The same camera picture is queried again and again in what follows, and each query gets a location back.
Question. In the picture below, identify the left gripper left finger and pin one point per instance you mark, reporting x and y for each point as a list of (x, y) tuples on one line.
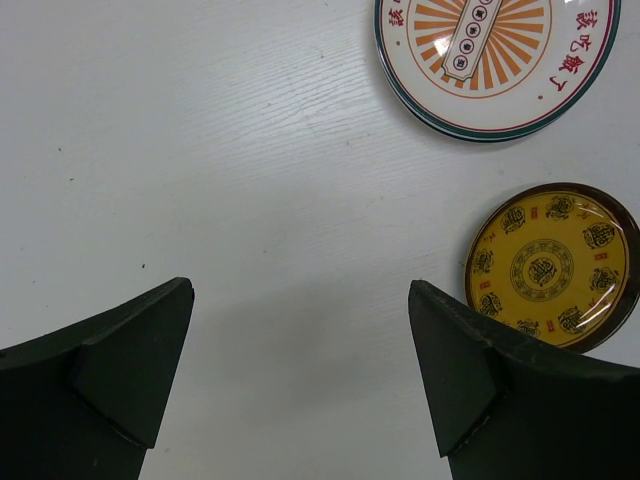
[(87, 401)]

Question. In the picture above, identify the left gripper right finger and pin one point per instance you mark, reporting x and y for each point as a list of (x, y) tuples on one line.
[(505, 405)]

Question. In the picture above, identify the yellow plate with black symbols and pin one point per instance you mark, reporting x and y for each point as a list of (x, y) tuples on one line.
[(558, 262)]

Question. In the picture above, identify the white plate orange sunburst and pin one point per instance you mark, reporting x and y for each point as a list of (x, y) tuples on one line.
[(470, 50)]

